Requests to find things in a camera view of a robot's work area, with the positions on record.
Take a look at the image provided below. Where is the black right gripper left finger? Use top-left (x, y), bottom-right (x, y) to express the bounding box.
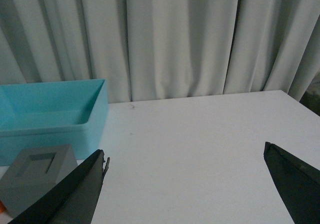
top-left (10, 149), bottom-right (110, 224)

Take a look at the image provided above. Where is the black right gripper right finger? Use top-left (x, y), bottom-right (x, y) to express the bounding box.
top-left (263, 142), bottom-right (320, 224)

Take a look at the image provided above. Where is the gray cube square hole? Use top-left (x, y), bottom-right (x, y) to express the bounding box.
top-left (0, 145), bottom-right (78, 218)

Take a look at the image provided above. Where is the orange cylinder part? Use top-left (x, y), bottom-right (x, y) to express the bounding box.
top-left (0, 202), bottom-right (6, 214)

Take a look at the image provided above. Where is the light blue plastic box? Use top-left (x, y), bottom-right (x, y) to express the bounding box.
top-left (0, 79), bottom-right (109, 166)

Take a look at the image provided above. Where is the white pleated curtain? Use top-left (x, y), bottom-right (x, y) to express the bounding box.
top-left (0, 0), bottom-right (320, 102)

